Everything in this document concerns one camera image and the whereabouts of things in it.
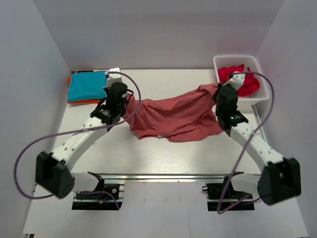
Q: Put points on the salmon pink t shirt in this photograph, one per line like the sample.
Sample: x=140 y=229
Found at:
x=184 y=118

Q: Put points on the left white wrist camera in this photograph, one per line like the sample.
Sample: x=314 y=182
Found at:
x=111 y=77

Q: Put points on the folded orange t shirt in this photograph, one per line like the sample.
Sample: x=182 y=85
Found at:
x=84 y=101

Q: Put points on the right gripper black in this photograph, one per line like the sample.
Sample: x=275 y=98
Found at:
x=216 y=93

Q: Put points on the white plastic basket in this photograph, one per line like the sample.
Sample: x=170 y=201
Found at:
x=250 y=62

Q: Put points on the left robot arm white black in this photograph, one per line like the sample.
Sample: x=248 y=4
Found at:
x=54 y=169

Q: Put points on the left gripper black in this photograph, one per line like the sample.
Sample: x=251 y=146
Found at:
x=126 y=99

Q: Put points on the folded dark shirt under stack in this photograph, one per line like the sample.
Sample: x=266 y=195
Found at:
x=84 y=71

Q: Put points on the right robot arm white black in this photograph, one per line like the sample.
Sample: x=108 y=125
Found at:
x=280 y=177

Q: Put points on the aluminium front rail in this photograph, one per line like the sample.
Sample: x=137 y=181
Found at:
x=121 y=178

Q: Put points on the red t shirt in basket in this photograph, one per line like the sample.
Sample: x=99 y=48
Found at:
x=250 y=85

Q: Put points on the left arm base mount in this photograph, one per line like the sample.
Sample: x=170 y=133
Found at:
x=92 y=192

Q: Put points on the folded teal t shirt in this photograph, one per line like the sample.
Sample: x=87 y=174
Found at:
x=88 y=75

